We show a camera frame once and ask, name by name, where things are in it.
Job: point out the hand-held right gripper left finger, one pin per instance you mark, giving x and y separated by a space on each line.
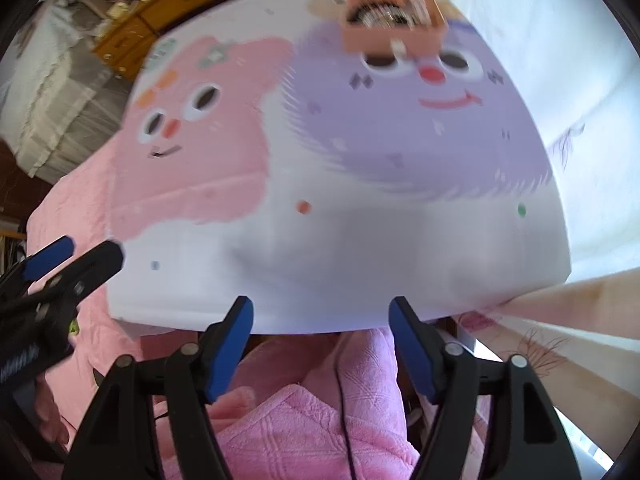
227 355

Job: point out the pink plastic box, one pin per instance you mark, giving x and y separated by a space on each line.
390 42

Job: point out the person's left hand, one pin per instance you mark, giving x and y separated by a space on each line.
49 410

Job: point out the white lace covered furniture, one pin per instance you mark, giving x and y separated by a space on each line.
60 110

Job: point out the cartoon printed table cover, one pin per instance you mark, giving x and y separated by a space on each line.
350 240

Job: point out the pink blanket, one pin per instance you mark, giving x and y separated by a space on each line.
300 425

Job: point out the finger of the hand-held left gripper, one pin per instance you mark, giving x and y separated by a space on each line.
95 267
50 256

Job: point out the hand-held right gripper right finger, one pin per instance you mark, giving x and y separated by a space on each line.
410 355

